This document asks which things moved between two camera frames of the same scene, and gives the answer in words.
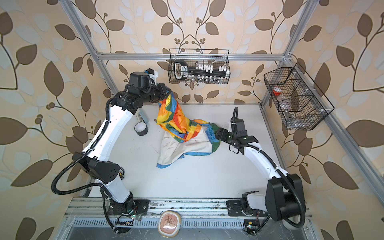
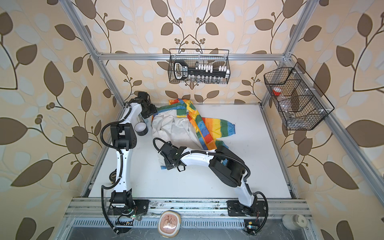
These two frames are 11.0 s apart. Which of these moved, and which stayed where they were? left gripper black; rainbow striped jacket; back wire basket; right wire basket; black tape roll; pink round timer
Moved: left gripper black; rainbow striped jacket
Stayed: black tape roll; pink round timer; back wire basket; right wire basket
